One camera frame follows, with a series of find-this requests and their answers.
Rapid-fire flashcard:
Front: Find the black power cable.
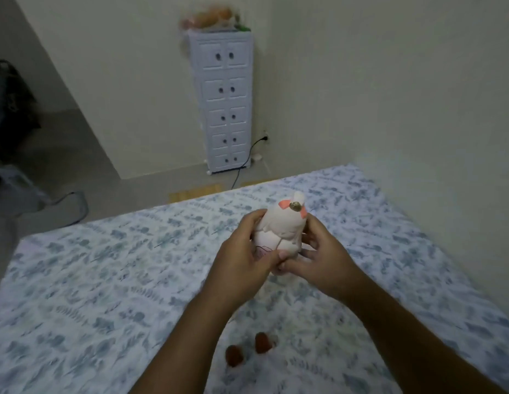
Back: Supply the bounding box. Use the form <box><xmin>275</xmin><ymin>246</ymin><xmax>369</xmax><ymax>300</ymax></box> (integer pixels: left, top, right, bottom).
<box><xmin>231</xmin><ymin>135</ymin><xmax>270</xmax><ymax>189</ymax></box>

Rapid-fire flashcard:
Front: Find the white plush chicken toy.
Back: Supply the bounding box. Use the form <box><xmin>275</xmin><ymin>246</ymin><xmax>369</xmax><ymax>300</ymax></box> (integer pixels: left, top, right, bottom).
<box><xmin>253</xmin><ymin>191</ymin><xmax>309</xmax><ymax>276</ymax></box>

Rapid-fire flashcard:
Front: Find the person's left hand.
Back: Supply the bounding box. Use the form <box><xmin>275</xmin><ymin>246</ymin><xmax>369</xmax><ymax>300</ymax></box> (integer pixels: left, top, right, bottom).
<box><xmin>201</xmin><ymin>209</ymin><xmax>288</xmax><ymax>313</ymax></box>

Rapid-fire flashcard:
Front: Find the black bag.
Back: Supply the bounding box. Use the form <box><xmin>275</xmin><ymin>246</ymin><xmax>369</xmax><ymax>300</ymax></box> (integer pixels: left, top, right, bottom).
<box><xmin>0</xmin><ymin>59</ymin><xmax>42</xmax><ymax>161</ymax></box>

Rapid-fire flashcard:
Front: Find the person's right forearm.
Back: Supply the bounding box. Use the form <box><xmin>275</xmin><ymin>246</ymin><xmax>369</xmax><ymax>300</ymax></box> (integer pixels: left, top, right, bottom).
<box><xmin>340</xmin><ymin>278</ymin><xmax>509</xmax><ymax>394</ymax></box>

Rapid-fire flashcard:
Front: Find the orange plush toy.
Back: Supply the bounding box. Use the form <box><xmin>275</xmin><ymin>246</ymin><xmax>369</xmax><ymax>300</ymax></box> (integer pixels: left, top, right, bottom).
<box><xmin>180</xmin><ymin>5</ymin><xmax>239</xmax><ymax>31</ymax></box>

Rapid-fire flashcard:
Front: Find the white plastic drawer cabinet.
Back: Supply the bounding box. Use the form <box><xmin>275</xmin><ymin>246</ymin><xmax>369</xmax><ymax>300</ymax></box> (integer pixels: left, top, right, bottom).
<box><xmin>185</xmin><ymin>29</ymin><xmax>255</xmax><ymax>176</ymax></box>

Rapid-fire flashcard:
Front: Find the person's right hand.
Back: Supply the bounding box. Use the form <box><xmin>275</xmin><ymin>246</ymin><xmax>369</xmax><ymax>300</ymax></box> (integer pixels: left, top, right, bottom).
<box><xmin>278</xmin><ymin>213</ymin><xmax>363</xmax><ymax>302</ymax></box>

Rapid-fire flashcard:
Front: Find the grey floor cable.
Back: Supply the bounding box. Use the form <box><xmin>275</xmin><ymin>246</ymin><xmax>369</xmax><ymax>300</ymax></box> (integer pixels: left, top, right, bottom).
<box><xmin>44</xmin><ymin>190</ymin><xmax>90</xmax><ymax>225</ymax></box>

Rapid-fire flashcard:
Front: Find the blue floral bed sheet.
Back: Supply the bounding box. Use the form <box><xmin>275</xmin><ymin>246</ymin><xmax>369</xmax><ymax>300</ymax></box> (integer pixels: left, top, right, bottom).
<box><xmin>0</xmin><ymin>163</ymin><xmax>509</xmax><ymax>394</ymax></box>

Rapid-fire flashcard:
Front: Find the small brown toy foot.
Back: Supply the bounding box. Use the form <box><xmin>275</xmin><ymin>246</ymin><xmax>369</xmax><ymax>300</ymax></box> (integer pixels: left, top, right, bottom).
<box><xmin>225</xmin><ymin>345</ymin><xmax>245</xmax><ymax>368</ymax></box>
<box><xmin>255</xmin><ymin>332</ymin><xmax>274</xmax><ymax>354</ymax></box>

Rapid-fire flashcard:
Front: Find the person's left forearm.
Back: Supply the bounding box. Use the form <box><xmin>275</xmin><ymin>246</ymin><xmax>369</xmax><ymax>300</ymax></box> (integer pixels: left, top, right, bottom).
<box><xmin>129</xmin><ymin>283</ymin><xmax>239</xmax><ymax>394</ymax></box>

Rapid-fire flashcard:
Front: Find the grey cloth bundle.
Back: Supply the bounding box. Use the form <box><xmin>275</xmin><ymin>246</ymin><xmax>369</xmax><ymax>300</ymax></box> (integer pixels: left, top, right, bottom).
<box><xmin>0</xmin><ymin>164</ymin><xmax>50</xmax><ymax>219</ymax></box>

